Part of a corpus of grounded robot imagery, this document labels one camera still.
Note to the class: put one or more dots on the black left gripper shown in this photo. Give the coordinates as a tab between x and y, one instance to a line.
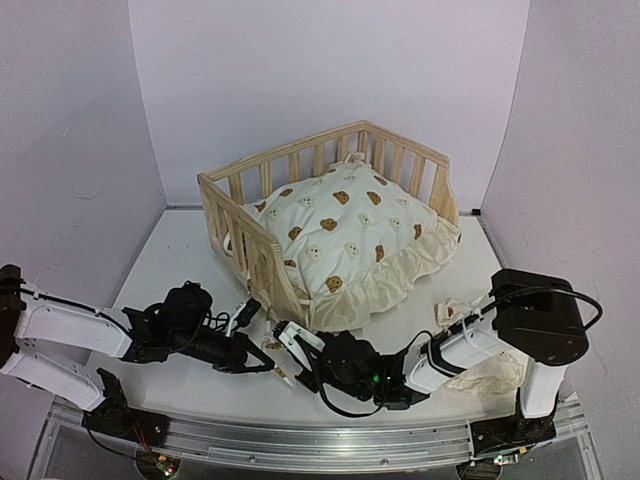
235	356

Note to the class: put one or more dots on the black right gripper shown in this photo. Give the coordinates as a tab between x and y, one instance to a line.
308	380

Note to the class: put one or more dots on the wooden pet bed frame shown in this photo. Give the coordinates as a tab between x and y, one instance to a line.
253	255

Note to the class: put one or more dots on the bear print cream cushion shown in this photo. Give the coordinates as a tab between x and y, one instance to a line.
353	244

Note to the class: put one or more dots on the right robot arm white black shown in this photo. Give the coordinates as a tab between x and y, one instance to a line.
535	315

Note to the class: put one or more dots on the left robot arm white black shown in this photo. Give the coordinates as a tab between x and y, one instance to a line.
33	320

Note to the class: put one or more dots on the small bear print pillow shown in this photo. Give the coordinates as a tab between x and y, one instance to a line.
498	375

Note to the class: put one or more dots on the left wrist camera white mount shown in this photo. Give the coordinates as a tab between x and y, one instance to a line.
242	317

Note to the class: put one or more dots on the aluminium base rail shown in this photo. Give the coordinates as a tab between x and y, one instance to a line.
359	448

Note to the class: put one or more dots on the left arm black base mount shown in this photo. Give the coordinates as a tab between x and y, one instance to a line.
115	418

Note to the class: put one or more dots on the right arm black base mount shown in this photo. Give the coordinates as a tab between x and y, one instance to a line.
510	433

